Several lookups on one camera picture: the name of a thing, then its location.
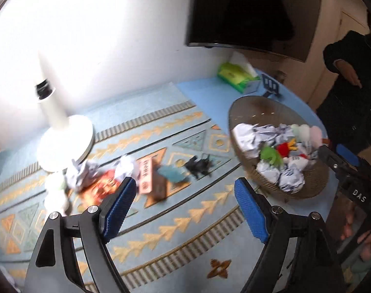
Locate tricolor bear dango plush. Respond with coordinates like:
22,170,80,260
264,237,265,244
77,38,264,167
291,124,323,149

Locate white chicken plush red comb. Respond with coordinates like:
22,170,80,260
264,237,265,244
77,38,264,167
274,138,309,159

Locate green jelly toy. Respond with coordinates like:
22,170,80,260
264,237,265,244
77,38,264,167
260,146,284,167

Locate orange snack bag plush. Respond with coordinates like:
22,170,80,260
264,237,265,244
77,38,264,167
79,169,120,206

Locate pink rectangular box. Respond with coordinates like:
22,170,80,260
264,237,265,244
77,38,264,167
139,157,167,201

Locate black spider toy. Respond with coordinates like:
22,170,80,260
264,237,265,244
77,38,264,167
184,155,211,179

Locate translucent blue jelly toy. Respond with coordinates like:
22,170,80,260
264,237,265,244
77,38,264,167
157,165,188,184

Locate large paper pile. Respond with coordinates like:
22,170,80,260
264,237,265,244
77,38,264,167
256,160,305,194

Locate person in black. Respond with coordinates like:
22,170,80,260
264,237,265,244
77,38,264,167
316,11,371,154

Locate tricolor dango plush left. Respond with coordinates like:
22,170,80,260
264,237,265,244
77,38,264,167
44,172,69,218

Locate brown ribbed glass bowl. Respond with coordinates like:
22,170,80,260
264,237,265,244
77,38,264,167
229,96,329,199

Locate black phone stand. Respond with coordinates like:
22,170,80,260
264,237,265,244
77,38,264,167
262,73,281,98

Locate white desk lamp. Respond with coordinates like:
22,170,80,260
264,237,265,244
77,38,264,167
33,54,96,174

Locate green tissue pack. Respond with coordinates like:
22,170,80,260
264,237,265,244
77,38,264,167
217,51,261,94

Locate patterned blue table mat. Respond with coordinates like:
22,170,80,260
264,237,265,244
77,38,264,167
0,86,262,292

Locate black wall monitor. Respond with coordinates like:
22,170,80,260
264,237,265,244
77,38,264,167
185,0,321,62

